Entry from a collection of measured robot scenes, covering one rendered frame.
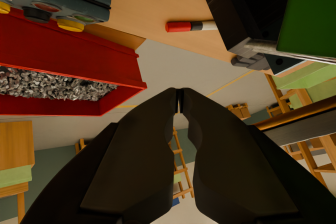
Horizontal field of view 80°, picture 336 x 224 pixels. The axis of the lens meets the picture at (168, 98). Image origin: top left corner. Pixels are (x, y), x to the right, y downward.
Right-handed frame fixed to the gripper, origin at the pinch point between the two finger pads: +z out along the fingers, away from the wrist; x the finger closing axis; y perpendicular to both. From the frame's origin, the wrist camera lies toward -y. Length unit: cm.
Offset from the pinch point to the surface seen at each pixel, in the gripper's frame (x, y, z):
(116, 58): -13.3, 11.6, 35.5
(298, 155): 483, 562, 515
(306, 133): 12.1, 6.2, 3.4
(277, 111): 431, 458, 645
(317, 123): 12.7, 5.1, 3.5
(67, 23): -12.2, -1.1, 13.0
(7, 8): -16.4, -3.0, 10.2
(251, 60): 21.2, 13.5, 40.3
